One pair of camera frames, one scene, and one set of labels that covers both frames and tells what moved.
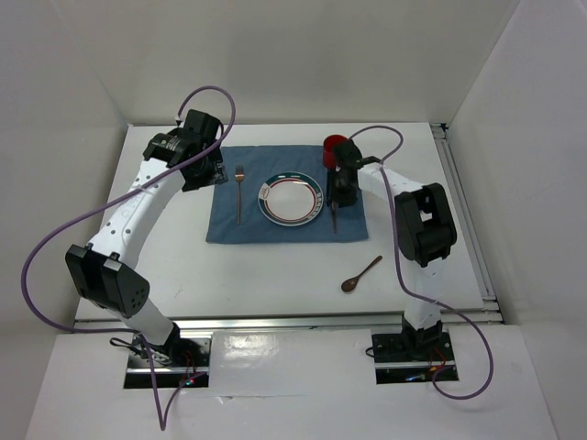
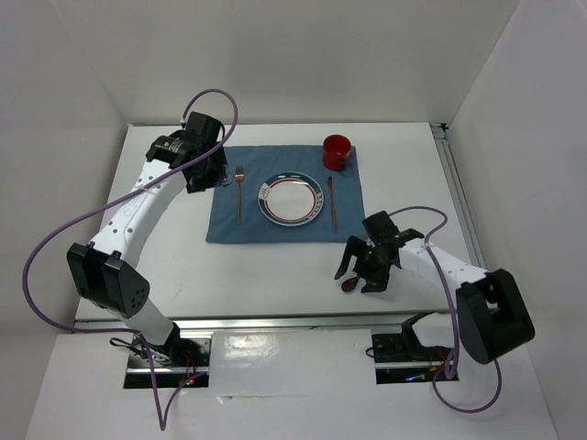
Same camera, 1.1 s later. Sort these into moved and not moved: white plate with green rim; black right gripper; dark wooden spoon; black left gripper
Moved: black right gripper
Not moved: white plate with green rim; black left gripper; dark wooden spoon
